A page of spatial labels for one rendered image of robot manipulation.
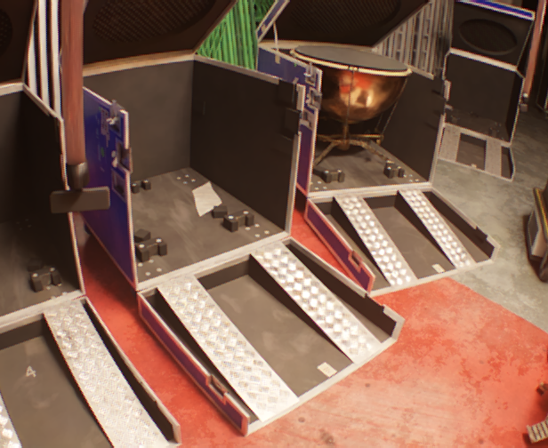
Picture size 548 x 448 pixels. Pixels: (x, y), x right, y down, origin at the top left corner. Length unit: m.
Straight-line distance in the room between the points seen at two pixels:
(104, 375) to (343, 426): 0.93
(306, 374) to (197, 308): 0.54
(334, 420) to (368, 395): 0.20
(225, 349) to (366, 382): 0.60
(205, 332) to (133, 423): 0.53
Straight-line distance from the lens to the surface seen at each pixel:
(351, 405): 1.87
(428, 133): 3.41
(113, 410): 1.74
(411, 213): 3.10
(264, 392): 1.82
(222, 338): 1.93
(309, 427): 1.78
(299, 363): 1.97
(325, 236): 2.72
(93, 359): 1.86
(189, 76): 2.95
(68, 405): 1.83
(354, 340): 2.09
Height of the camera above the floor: 1.44
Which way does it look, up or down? 30 degrees down
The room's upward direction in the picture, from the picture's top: 4 degrees clockwise
